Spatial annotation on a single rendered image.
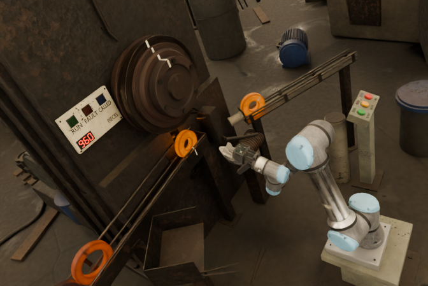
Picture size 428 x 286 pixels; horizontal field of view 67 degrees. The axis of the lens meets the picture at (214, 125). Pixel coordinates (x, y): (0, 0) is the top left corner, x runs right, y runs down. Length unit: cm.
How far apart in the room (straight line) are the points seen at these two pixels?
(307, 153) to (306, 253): 96
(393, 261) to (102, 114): 142
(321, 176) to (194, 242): 61
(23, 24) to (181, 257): 110
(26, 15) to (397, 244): 179
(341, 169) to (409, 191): 41
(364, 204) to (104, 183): 115
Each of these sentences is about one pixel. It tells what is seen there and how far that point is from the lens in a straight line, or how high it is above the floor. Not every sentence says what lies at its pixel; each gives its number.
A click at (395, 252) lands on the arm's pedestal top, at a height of 30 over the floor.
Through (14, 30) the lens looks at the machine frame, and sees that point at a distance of 138.
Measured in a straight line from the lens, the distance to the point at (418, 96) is 235.
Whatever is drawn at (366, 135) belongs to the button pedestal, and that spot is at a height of 42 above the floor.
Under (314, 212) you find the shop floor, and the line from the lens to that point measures 222.
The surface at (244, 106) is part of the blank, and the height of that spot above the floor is 73.
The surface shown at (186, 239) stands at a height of 60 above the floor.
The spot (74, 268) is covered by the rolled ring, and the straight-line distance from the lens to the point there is 155.
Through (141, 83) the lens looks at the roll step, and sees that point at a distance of 144.
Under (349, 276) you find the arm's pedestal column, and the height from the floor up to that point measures 10.
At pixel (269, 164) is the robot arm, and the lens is 151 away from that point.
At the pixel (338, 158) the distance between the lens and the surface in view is 219.
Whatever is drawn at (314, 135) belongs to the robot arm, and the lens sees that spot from 126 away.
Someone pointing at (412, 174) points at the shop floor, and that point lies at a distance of 244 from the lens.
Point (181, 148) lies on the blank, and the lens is 174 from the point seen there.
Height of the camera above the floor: 176
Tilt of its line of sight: 34 degrees down
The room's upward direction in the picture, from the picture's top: 21 degrees counter-clockwise
